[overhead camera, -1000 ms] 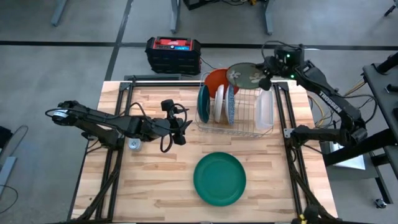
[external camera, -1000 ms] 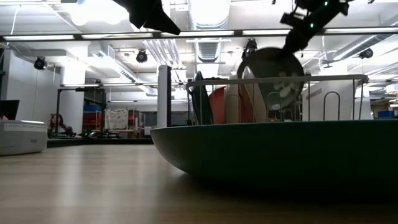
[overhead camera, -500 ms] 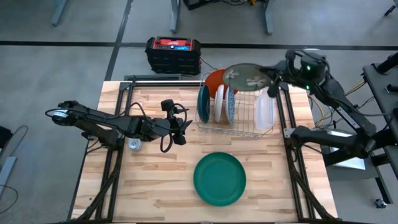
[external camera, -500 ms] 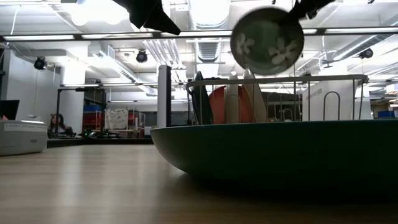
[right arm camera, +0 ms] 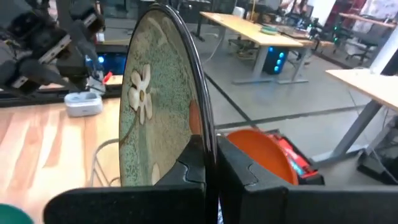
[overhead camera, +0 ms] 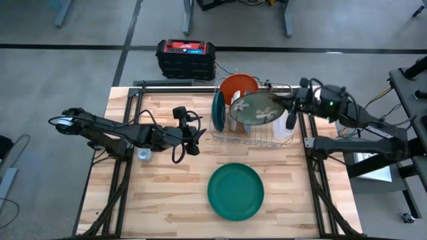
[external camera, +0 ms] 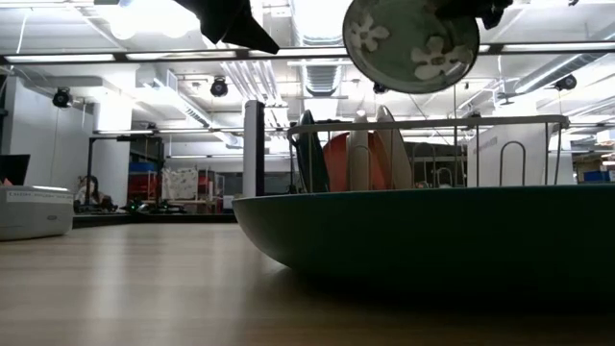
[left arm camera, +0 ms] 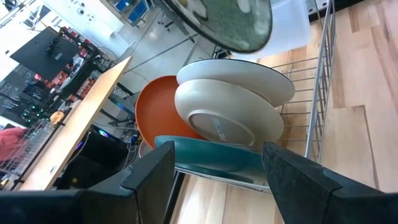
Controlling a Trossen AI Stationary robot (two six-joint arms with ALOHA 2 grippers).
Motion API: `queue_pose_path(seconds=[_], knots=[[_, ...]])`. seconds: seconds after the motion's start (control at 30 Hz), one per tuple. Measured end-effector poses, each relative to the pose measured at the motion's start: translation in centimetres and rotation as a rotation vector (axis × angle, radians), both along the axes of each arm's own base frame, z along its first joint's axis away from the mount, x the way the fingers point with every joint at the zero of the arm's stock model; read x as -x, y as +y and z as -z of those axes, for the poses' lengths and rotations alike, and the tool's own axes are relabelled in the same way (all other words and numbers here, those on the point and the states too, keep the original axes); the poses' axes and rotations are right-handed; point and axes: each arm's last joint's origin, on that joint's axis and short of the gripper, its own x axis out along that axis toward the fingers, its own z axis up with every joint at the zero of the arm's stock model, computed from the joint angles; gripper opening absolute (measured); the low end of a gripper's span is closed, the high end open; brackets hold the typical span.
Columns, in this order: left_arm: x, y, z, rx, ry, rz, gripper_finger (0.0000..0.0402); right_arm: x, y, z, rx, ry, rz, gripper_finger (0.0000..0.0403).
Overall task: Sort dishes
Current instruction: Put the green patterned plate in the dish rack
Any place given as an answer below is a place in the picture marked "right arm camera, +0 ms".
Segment small red clip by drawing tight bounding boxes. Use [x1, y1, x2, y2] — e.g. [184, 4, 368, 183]
[101, 70, 114, 85]

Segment large green plate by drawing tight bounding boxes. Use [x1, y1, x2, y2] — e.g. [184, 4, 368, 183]
[0, 203, 35, 224]

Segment wire dish rack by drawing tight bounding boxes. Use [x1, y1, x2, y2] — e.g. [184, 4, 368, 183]
[89, 138, 122, 187]

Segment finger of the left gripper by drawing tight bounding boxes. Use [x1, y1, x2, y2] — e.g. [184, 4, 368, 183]
[9, 60, 94, 94]
[68, 0, 106, 68]

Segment grey desk leg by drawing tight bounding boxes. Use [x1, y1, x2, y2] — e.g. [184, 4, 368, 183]
[310, 99, 384, 163]

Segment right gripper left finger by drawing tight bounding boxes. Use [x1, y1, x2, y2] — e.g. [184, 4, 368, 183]
[42, 135, 207, 224]

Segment red black power station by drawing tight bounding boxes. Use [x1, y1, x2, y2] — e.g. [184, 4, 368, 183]
[266, 129, 326, 187]

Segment black camera stand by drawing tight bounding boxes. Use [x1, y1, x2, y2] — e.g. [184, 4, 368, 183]
[356, 146, 398, 185]

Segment computer tower blue lights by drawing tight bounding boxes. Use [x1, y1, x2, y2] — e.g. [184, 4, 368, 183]
[85, 51, 128, 76]
[263, 45, 287, 75]

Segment black office chair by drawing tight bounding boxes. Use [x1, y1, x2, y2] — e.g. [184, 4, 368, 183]
[343, 23, 379, 65]

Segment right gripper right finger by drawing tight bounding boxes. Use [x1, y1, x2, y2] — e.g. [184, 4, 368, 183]
[216, 135, 398, 224]

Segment small green dish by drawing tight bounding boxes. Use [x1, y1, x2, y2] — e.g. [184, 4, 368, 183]
[260, 26, 280, 35]

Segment orange plate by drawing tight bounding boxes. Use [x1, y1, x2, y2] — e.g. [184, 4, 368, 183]
[226, 128, 300, 187]

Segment light wooden desk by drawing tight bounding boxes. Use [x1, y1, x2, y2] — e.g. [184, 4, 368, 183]
[325, 67, 398, 113]
[198, 11, 305, 85]

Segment floral green plate dark rim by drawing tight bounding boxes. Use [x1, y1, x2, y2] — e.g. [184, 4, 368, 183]
[118, 2, 223, 224]

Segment white dish brush holder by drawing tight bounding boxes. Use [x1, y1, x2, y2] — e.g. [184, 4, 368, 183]
[63, 90, 104, 118]

